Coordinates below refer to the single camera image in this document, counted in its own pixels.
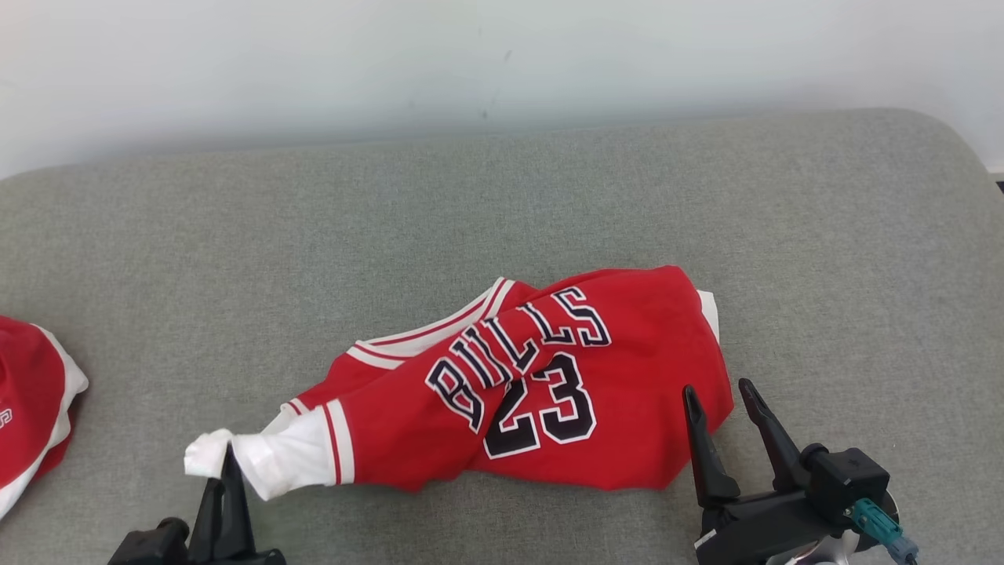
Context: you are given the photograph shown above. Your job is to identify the red Bulls jersey shirt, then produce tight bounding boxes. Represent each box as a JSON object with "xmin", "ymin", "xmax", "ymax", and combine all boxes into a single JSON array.
[{"xmin": 184, "ymin": 265, "xmax": 736, "ymax": 501}]

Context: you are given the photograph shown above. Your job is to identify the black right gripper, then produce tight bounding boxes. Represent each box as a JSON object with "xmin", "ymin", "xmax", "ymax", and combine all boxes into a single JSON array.
[{"xmin": 682, "ymin": 378, "xmax": 856, "ymax": 565}]

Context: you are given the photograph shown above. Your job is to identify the black cable with teal plug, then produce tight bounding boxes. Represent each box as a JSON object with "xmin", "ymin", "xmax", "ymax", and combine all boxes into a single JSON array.
[{"xmin": 847, "ymin": 498, "xmax": 920, "ymax": 563}]

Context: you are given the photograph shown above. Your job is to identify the red white-striped shorts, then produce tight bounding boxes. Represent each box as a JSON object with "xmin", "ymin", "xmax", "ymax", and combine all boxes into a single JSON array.
[{"xmin": 0, "ymin": 314, "xmax": 89, "ymax": 519}]

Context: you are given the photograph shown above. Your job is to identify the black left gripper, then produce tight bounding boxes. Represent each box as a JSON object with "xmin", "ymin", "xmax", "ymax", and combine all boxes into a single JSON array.
[{"xmin": 184, "ymin": 443, "xmax": 287, "ymax": 565}]

